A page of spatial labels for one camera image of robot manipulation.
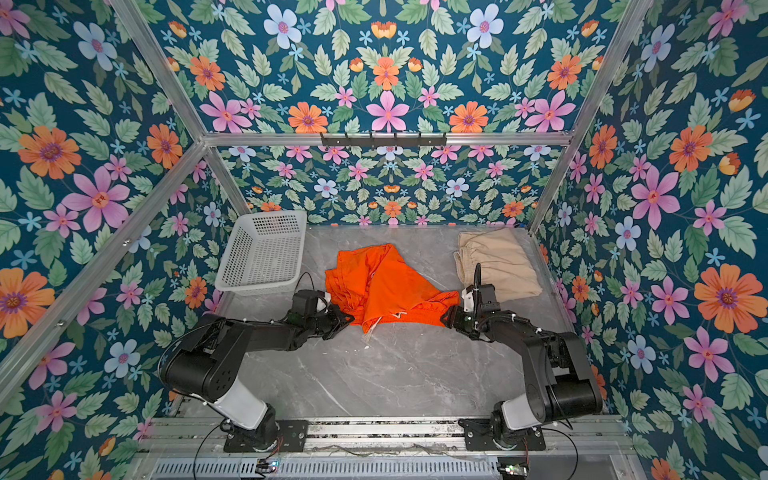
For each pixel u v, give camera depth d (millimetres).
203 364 464
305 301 755
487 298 742
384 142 926
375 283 990
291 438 732
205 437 723
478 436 733
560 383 438
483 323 674
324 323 828
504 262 1053
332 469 766
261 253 1110
